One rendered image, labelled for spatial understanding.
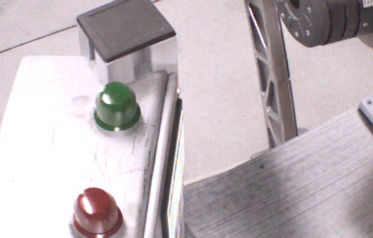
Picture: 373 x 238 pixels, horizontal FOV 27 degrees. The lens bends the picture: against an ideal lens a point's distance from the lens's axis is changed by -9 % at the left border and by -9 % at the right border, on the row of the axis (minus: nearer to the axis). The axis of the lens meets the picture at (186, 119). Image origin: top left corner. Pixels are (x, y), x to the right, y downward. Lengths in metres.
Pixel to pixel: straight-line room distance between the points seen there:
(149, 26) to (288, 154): 0.82
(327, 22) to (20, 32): 1.87
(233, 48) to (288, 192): 1.43
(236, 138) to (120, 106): 1.94
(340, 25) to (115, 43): 0.60
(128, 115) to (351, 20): 0.63
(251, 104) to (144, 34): 2.00
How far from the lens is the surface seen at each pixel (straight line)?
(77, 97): 0.47
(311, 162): 1.26
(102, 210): 0.39
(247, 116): 2.42
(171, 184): 0.45
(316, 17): 1.01
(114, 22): 0.47
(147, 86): 0.47
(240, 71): 2.54
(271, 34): 1.60
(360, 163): 1.27
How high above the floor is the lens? 1.81
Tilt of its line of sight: 49 degrees down
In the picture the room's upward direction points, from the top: 2 degrees counter-clockwise
